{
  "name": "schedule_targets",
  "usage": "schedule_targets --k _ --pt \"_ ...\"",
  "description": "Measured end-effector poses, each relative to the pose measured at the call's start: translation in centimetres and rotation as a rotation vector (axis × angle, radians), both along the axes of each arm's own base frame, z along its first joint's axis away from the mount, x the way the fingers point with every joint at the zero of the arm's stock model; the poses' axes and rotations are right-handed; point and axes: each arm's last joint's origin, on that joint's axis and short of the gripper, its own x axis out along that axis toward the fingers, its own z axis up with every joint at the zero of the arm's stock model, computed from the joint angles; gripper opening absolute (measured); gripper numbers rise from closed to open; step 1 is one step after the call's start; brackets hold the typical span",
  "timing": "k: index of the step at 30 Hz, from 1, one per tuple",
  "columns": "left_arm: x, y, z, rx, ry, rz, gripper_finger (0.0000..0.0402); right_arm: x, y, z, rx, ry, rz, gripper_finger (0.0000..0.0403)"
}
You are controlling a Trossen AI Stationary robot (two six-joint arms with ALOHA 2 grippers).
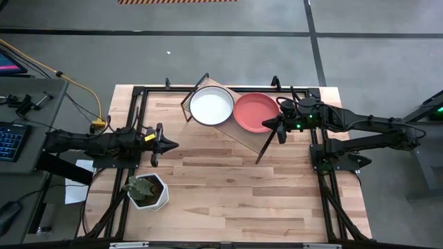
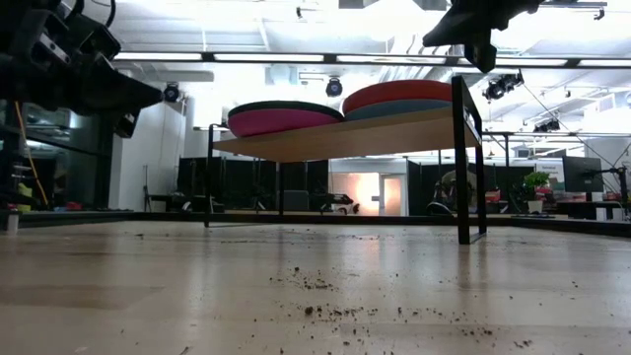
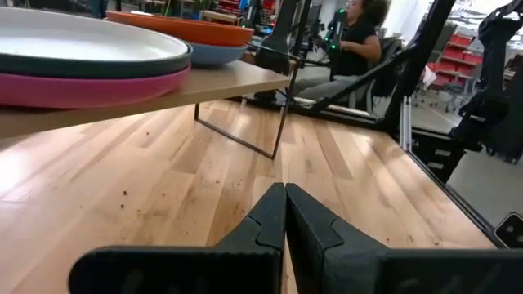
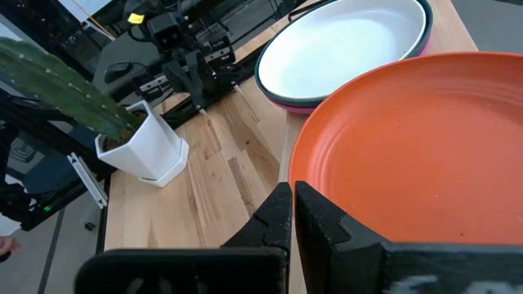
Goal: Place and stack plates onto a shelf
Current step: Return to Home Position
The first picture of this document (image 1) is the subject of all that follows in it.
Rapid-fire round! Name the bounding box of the white paper sheet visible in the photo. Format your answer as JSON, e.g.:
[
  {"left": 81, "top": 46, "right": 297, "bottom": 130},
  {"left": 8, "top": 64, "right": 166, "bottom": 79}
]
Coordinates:
[{"left": 64, "top": 159, "right": 96, "bottom": 205}]

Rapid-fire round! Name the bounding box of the white plate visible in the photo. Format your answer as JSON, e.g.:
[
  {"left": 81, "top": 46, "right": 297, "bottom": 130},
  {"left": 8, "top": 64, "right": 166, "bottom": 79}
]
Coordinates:
[{"left": 188, "top": 85, "right": 236, "bottom": 127}]

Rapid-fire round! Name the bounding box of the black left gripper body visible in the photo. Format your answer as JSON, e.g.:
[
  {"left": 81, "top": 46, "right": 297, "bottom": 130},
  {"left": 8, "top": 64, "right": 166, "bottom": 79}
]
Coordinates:
[{"left": 138, "top": 122, "right": 165, "bottom": 168}]

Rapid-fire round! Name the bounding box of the yellow cable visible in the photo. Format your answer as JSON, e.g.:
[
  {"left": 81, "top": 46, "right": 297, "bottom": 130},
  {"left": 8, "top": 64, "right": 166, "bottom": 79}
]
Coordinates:
[{"left": 0, "top": 37, "right": 107, "bottom": 127}]

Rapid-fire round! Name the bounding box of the salmon pink plate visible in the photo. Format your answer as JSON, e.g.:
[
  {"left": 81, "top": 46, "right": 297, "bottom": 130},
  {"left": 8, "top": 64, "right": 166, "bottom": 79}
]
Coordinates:
[{"left": 233, "top": 92, "right": 281, "bottom": 134}]

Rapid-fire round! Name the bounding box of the black clamp tool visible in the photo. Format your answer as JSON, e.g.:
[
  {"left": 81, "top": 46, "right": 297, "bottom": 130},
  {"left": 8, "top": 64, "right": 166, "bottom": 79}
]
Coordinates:
[{"left": 6, "top": 91, "right": 55, "bottom": 117}]

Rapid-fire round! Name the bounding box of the black aluminium table frame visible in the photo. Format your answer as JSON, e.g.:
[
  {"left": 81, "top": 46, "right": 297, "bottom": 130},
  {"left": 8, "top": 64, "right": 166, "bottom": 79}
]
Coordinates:
[{"left": 76, "top": 75, "right": 372, "bottom": 243}]

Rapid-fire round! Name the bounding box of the succulent in white hexagonal pot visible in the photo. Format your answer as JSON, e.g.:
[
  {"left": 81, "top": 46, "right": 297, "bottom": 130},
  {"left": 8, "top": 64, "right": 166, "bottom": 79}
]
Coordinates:
[{"left": 123, "top": 172, "right": 170, "bottom": 212}]

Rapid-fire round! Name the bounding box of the wooden shelf black metal frame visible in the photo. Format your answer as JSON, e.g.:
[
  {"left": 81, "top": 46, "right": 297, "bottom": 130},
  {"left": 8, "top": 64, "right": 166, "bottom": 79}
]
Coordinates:
[{"left": 179, "top": 72, "right": 282, "bottom": 165}]

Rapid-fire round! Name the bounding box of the black computer mouse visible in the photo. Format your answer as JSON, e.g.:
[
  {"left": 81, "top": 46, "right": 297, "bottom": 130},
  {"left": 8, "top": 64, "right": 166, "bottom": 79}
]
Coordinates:
[{"left": 0, "top": 201, "right": 23, "bottom": 237}]

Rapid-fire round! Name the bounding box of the grey side desk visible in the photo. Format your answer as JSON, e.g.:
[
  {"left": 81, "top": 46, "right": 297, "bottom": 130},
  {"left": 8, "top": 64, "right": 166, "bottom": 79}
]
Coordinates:
[{"left": 0, "top": 77, "right": 70, "bottom": 245}]

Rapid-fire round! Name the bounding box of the laptop screen with pink bar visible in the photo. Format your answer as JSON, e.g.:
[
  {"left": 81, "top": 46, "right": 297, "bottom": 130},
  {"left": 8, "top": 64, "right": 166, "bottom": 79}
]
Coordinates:
[{"left": 0, "top": 47, "right": 28, "bottom": 75}]

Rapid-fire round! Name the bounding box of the black backlit keyboard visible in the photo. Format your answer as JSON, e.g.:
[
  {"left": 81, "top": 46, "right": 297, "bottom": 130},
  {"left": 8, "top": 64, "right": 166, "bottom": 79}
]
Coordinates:
[{"left": 0, "top": 121, "right": 33, "bottom": 163}]

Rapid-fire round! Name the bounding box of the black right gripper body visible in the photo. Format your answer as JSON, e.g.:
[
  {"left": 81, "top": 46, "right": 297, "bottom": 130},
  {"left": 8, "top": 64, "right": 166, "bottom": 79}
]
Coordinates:
[{"left": 275, "top": 113, "right": 305, "bottom": 145}]

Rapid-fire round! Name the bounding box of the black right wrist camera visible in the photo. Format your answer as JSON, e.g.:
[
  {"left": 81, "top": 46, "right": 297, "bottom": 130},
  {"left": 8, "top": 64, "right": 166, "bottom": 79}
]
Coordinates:
[{"left": 279, "top": 99, "right": 300, "bottom": 118}]

